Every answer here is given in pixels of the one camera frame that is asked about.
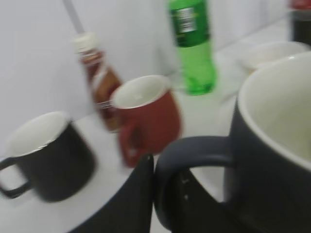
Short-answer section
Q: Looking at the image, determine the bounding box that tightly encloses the dark red ceramic mug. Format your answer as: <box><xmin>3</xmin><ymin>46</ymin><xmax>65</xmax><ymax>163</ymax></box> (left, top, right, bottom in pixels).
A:
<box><xmin>111</xmin><ymin>75</ymin><xmax>181</xmax><ymax>167</ymax></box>

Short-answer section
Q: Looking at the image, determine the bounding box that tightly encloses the dark grey ceramic mug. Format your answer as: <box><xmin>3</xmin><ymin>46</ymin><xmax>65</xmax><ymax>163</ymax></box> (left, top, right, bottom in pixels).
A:
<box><xmin>154</xmin><ymin>52</ymin><xmax>311</xmax><ymax>233</ymax></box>

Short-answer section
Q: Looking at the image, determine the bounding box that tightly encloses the cola bottle red label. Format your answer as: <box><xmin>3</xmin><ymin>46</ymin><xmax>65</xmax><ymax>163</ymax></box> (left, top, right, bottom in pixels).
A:
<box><xmin>290</xmin><ymin>0</ymin><xmax>311</xmax><ymax>46</ymax></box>

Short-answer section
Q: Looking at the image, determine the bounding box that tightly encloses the green soda bottle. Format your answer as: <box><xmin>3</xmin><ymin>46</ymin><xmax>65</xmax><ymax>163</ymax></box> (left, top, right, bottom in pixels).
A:
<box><xmin>168</xmin><ymin>0</ymin><xmax>217</xmax><ymax>95</ymax></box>

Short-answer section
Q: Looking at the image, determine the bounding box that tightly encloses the brown drink bottle white cap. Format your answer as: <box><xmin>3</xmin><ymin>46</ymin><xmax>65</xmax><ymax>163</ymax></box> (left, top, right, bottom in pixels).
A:
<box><xmin>72</xmin><ymin>32</ymin><xmax>121</xmax><ymax>133</ymax></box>

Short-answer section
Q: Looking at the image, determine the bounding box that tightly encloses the white ceramic mug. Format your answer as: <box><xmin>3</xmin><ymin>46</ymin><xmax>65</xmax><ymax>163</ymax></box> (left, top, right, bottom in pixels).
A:
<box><xmin>239</xmin><ymin>41</ymin><xmax>311</xmax><ymax>74</ymax></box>

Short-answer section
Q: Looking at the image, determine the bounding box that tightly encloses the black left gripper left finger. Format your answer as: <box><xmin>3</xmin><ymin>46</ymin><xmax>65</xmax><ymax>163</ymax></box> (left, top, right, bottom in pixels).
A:
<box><xmin>71</xmin><ymin>154</ymin><xmax>154</xmax><ymax>233</ymax></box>

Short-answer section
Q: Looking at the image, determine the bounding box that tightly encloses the black mug white interior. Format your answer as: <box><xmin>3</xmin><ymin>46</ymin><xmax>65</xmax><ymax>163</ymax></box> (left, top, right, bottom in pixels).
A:
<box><xmin>0</xmin><ymin>111</ymin><xmax>96</xmax><ymax>202</ymax></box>

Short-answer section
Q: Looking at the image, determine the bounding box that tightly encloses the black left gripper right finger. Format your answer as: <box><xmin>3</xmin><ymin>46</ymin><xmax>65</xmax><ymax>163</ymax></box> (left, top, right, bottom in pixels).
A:
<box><xmin>167</xmin><ymin>169</ymin><xmax>233</xmax><ymax>233</ymax></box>

